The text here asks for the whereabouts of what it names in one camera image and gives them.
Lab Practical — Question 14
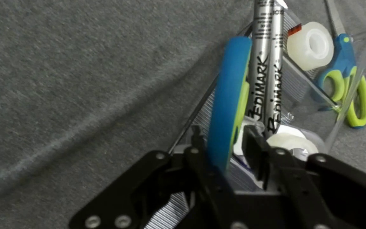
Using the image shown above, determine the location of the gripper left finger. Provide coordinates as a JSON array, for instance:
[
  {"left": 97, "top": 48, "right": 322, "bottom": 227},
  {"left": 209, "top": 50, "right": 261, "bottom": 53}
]
[{"left": 69, "top": 126, "right": 237, "bottom": 229}]

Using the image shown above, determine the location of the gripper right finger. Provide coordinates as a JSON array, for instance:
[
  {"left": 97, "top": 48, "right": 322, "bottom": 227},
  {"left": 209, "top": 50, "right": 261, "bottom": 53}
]
[{"left": 242, "top": 125, "right": 366, "bottom": 229}]

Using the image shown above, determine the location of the clear plastic container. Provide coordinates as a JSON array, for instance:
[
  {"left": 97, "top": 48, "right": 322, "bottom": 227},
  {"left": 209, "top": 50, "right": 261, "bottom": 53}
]
[{"left": 145, "top": 0, "right": 366, "bottom": 229}]

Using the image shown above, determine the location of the clear tape roll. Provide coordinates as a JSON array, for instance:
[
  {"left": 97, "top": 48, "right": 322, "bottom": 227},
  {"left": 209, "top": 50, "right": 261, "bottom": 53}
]
[
  {"left": 286, "top": 21, "right": 335, "bottom": 71},
  {"left": 266, "top": 125, "right": 321, "bottom": 161}
]

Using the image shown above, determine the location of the grey cloth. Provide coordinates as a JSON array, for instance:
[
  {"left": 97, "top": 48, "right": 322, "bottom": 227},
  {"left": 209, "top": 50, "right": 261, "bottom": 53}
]
[{"left": 0, "top": 0, "right": 366, "bottom": 229}]

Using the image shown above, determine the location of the silver marker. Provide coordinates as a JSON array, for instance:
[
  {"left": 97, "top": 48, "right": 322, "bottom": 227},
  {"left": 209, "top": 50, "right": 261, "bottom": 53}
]
[
  {"left": 246, "top": 0, "right": 275, "bottom": 123},
  {"left": 263, "top": 6, "right": 286, "bottom": 138}
]

